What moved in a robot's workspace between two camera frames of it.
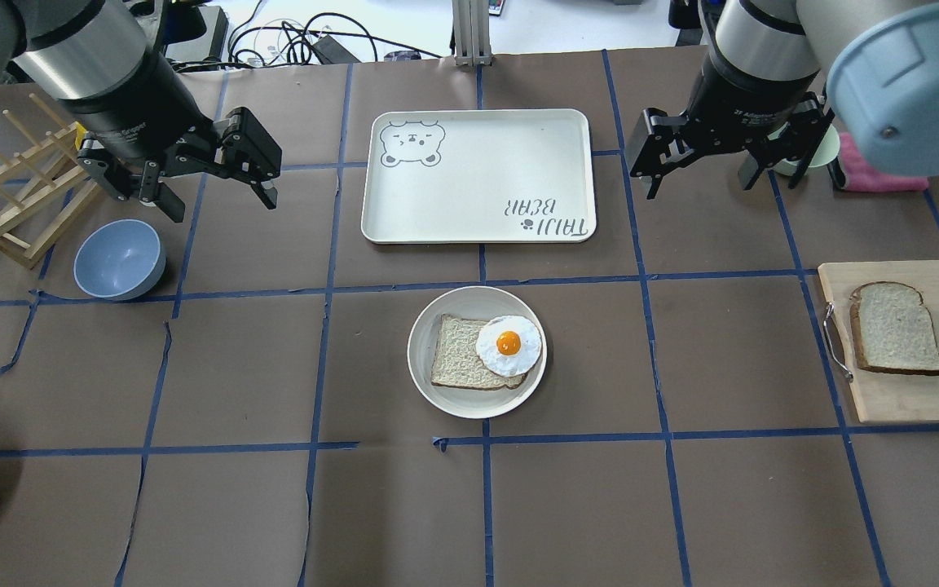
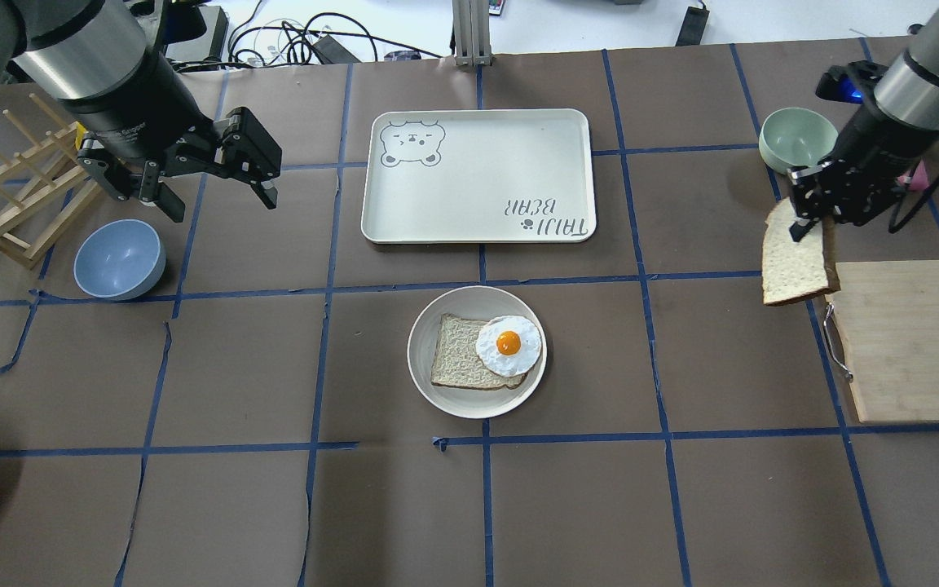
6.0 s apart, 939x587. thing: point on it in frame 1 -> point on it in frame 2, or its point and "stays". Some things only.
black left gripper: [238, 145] stays
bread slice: [893, 330] -> [791, 269]
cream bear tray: [480, 176] stays
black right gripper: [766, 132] -> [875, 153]
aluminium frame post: [471, 28] stays
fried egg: [509, 346] stays
